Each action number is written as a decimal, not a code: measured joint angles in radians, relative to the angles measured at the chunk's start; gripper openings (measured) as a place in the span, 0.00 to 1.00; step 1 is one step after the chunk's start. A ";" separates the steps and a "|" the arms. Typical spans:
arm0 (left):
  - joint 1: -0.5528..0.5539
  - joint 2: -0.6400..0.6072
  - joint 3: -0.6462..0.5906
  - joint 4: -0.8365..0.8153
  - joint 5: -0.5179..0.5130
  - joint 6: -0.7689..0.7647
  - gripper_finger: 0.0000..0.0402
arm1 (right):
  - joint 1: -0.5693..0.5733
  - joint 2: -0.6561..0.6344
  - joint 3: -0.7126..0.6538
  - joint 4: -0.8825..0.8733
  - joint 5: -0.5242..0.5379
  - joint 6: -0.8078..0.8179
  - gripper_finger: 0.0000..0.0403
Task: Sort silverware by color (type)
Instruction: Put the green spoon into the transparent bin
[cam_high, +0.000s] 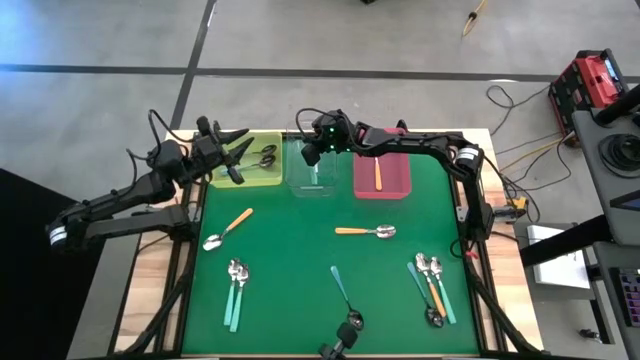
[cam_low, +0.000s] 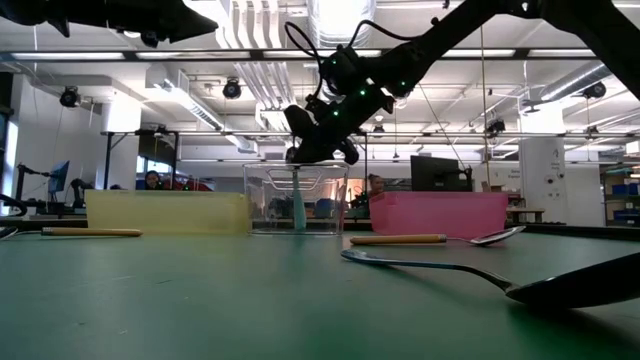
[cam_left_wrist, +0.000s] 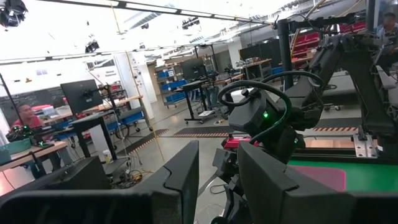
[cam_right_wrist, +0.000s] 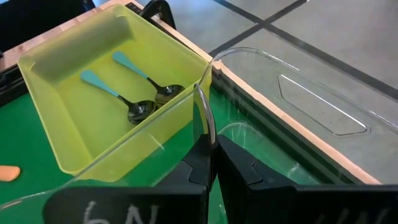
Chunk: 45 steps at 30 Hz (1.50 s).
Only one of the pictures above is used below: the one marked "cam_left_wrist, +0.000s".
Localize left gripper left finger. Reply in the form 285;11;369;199
0;139;200;224

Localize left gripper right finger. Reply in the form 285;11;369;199
238;141;398;224

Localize red and black toolbox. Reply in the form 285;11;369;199
221;136;259;150

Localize black floor mat striped edge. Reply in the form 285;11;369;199
124;124;361;156

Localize white plastic container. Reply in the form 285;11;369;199
101;149;113;165

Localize black standing desk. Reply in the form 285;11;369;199
181;79;218;124

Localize shelf with blue bins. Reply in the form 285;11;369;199
155;62;189;108

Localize green table mat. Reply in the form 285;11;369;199
287;159;398;193

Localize black equipment case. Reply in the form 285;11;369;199
46;155;112;191

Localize black background monitor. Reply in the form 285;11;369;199
181;58;208;82

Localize wooden bench with shelf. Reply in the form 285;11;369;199
241;58;275;82

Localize long wooden table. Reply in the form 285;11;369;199
40;95;154;133

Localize black monitor desk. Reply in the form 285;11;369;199
70;110;131;162

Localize black cabinet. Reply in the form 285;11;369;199
239;39;282;63

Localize grey desk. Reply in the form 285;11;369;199
323;70;360;106

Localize black monitor on stand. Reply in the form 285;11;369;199
60;78;104;115

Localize wooden workbench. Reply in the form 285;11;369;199
0;140;68;180

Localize black ceiling spotlight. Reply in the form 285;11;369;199
0;0;29;28
181;17;201;31
84;39;101;54

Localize red storage bins shelf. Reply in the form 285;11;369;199
290;21;368;60

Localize teal plastic tub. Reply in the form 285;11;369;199
0;138;32;164

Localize black device green lights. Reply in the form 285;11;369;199
5;126;55;149

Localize person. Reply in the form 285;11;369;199
376;11;398;68
11;103;45;129

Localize black rig crossbar with lights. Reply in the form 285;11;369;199
37;0;276;26

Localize hanging yellow cable with plug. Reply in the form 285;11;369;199
110;0;167;190

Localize black aluminium table frame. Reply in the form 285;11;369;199
292;146;398;166

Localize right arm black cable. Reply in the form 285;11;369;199
216;70;325;146

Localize metal mounting bracket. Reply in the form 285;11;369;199
353;133;379;159

